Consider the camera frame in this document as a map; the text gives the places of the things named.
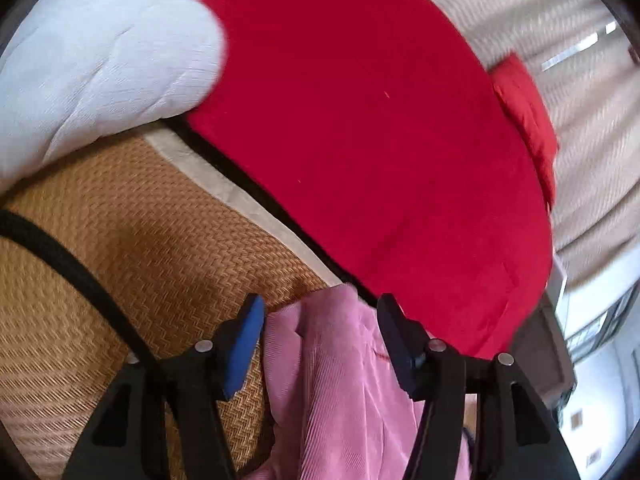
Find pink zip jacket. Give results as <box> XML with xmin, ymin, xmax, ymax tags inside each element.
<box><xmin>250</xmin><ymin>284</ymin><xmax>473</xmax><ymax>480</ymax></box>

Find woven rattan mat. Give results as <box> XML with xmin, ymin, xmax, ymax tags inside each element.
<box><xmin>0</xmin><ymin>122</ymin><xmax>351</xmax><ymax>480</ymax></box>

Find red pillow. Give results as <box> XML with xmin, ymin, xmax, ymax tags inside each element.
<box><xmin>489</xmin><ymin>52</ymin><xmax>560</xmax><ymax>211</ymax></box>

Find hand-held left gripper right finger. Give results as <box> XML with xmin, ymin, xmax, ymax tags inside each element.
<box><xmin>376</xmin><ymin>294</ymin><xmax>581</xmax><ymax>480</ymax></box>

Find beige dotted curtain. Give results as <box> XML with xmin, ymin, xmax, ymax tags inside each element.
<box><xmin>385</xmin><ymin>0</ymin><xmax>640</xmax><ymax>291</ymax></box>

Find white quilted pad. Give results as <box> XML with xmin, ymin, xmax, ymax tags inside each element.
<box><xmin>0</xmin><ymin>0</ymin><xmax>230</xmax><ymax>191</ymax></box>

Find red blanket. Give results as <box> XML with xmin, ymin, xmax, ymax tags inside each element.
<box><xmin>185</xmin><ymin>0</ymin><xmax>553</xmax><ymax>361</ymax></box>

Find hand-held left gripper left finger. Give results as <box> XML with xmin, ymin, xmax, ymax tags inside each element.
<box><xmin>62</xmin><ymin>294</ymin><xmax>266</xmax><ymax>480</ymax></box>

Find white board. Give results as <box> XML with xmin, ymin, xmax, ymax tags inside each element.
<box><xmin>550</xmin><ymin>255</ymin><xmax>570</xmax><ymax>306</ymax></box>

